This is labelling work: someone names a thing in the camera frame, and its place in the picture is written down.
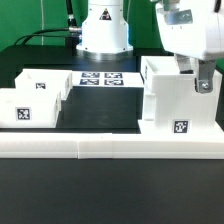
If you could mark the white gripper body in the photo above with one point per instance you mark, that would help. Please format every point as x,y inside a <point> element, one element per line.
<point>193,28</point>

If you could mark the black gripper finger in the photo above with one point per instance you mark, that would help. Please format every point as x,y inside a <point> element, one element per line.
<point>204,71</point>
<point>185,64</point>

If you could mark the white drawer cabinet box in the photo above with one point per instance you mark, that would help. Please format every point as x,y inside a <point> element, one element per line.
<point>170,102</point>

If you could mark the white front drawer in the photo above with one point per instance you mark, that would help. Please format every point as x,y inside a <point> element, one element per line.
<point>29,108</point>

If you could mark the white drawer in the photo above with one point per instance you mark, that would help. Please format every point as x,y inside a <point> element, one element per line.
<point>29,108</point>
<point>45,79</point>

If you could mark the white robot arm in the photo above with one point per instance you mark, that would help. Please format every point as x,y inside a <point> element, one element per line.
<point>105,33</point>

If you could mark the white rear drawer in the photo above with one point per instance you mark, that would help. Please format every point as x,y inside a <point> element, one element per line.
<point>45,79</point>

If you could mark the white fiducial marker sheet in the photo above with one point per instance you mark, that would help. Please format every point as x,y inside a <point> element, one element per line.
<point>107,79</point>

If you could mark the white L-shaped boundary rail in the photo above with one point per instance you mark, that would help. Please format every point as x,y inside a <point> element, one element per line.
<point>111,146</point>

